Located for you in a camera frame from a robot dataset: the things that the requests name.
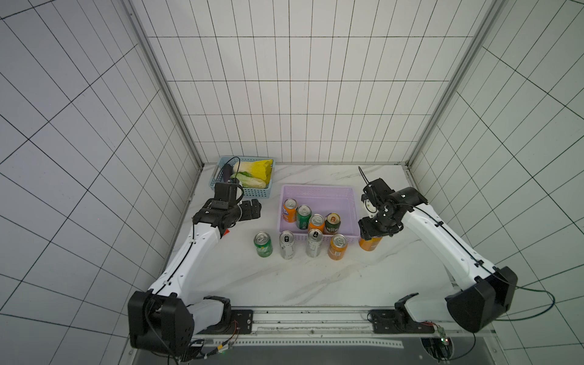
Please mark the green lettuce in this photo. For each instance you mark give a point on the green lettuce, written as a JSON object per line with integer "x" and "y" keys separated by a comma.
{"x": 250, "y": 182}

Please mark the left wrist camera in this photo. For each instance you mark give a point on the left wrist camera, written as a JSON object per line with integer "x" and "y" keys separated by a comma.
{"x": 229, "y": 192}

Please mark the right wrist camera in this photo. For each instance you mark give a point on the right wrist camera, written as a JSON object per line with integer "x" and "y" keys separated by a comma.
{"x": 376, "y": 195}

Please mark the silver slim can back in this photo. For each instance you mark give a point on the silver slim can back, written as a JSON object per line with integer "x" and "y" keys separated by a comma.
{"x": 287, "y": 245}

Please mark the green brown can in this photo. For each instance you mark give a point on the green brown can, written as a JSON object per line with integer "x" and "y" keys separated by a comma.
{"x": 332, "y": 223}

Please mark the yellow napa cabbage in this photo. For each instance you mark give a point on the yellow napa cabbage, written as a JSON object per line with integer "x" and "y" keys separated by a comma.
{"x": 261, "y": 169}

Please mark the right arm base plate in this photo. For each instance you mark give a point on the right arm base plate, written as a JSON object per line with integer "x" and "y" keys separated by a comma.
{"x": 394, "y": 322}

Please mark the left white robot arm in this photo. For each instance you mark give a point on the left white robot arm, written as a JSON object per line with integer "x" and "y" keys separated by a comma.
{"x": 164, "y": 318}

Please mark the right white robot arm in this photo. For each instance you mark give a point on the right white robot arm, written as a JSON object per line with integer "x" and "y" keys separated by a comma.
{"x": 484, "y": 292}

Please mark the purple plastic basket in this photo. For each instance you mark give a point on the purple plastic basket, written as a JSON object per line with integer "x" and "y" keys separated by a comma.
{"x": 324, "y": 200}

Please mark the blue plastic basket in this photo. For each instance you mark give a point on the blue plastic basket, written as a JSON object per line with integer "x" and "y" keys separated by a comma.
{"x": 253, "y": 193}

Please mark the dark purple eggplant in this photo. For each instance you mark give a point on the dark purple eggplant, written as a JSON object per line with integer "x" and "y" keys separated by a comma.
{"x": 226, "y": 173}

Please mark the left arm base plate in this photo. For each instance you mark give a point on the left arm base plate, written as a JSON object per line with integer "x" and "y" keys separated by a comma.
{"x": 240, "y": 322}

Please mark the silver slim can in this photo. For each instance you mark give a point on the silver slim can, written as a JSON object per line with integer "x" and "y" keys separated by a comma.
{"x": 287, "y": 245}
{"x": 314, "y": 242}

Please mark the aluminium mounting rail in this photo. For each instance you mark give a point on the aluminium mounting rail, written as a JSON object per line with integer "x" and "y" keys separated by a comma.
{"x": 328, "y": 326}

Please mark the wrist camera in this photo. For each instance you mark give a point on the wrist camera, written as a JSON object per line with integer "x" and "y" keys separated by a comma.
{"x": 229, "y": 192}
{"x": 376, "y": 195}

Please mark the green sprite can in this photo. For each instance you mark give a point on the green sprite can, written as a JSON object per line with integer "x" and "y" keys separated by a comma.
{"x": 304, "y": 214}
{"x": 263, "y": 244}

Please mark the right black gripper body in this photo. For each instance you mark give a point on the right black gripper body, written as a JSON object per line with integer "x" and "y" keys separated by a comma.
{"x": 373, "y": 229}

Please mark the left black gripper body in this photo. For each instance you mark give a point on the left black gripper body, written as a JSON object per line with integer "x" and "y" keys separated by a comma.
{"x": 236, "y": 212}

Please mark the orange fanta can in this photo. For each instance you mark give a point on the orange fanta can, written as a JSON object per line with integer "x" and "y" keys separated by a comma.
{"x": 290, "y": 210}
{"x": 317, "y": 222}
{"x": 337, "y": 247}
{"x": 369, "y": 245}

